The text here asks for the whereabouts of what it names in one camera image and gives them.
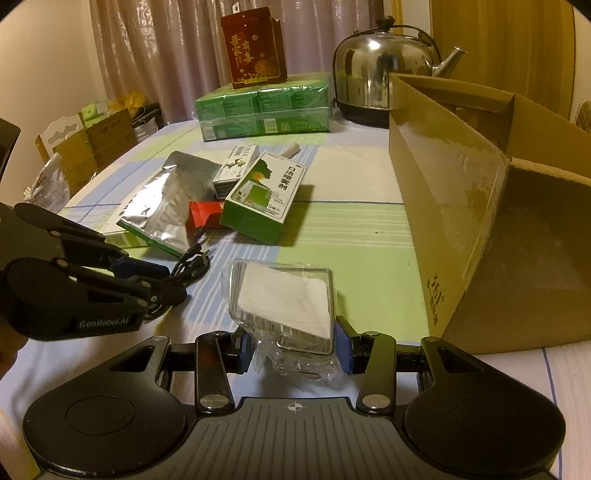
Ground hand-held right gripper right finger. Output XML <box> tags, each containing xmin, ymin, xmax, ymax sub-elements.
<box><xmin>335</xmin><ymin>316</ymin><xmax>500</xmax><ymax>414</ymax></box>

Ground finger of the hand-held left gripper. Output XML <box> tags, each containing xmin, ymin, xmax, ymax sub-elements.
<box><xmin>54</xmin><ymin>257</ymin><xmax>188</xmax><ymax>320</ymax></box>
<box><xmin>14</xmin><ymin>202</ymin><xmax>170</xmax><ymax>278</ymax></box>

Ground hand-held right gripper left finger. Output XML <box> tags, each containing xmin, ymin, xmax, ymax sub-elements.
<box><xmin>95</xmin><ymin>327</ymin><xmax>254</xmax><ymax>417</ymax></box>

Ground black cable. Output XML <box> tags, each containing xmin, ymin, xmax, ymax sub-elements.
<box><xmin>167</xmin><ymin>233</ymin><xmax>213</xmax><ymax>283</ymax></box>

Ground silver foil pouch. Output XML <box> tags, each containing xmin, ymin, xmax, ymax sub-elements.
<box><xmin>117</xmin><ymin>151</ymin><xmax>223</xmax><ymax>257</ymax></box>

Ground clear plastic case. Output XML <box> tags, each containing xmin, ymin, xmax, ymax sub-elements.
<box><xmin>221</xmin><ymin>258</ymin><xmax>345</xmax><ymax>385</ymax></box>

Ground red snack packet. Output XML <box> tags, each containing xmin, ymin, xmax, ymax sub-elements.
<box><xmin>188</xmin><ymin>200</ymin><xmax>236</xmax><ymax>230</ymax></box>

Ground brown cardboard box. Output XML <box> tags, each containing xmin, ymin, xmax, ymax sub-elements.
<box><xmin>388</xmin><ymin>71</ymin><xmax>591</xmax><ymax>356</ymax></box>

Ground white plastic bag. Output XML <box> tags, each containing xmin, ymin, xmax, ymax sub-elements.
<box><xmin>25</xmin><ymin>152</ymin><xmax>64</xmax><ymax>214</ymax></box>

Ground open cardboard storage box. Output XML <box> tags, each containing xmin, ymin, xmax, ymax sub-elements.
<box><xmin>53</xmin><ymin>108</ymin><xmax>137</xmax><ymax>195</ymax></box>

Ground green medicine box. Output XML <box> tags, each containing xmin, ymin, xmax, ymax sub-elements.
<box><xmin>218</xmin><ymin>150</ymin><xmax>308</xmax><ymax>246</ymax></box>

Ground small white medicine box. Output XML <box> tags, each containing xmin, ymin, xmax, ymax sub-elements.
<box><xmin>212</xmin><ymin>144</ymin><xmax>260</xmax><ymax>200</ymax></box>

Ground white chair back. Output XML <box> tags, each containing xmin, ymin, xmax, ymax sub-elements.
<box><xmin>35</xmin><ymin>115</ymin><xmax>84</xmax><ymax>163</ymax></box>

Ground yellow plastic bag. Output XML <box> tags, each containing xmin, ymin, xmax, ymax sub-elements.
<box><xmin>108</xmin><ymin>91</ymin><xmax>147</xmax><ymax>117</ymax></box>

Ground green tissue pack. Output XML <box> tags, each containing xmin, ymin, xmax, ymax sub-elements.
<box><xmin>194</xmin><ymin>71</ymin><xmax>333</xmax><ymax>142</ymax></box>

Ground beige curtain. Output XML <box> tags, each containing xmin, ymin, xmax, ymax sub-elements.
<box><xmin>90</xmin><ymin>0</ymin><xmax>431</xmax><ymax>126</ymax></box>

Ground brown box at edge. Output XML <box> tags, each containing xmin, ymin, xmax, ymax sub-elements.
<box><xmin>220</xmin><ymin>6</ymin><xmax>288</xmax><ymax>90</ymax></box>

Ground steel kettle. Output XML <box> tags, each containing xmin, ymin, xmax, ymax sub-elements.
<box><xmin>333</xmin><ymin>16</ymin><xmax>467</xmax><ymax>129</ymax></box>

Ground wooden door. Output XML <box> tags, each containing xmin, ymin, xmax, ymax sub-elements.
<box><xmin>431</xmin><ymin>0</ymin><xmax>579</xmax><ymax>121</ymax></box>

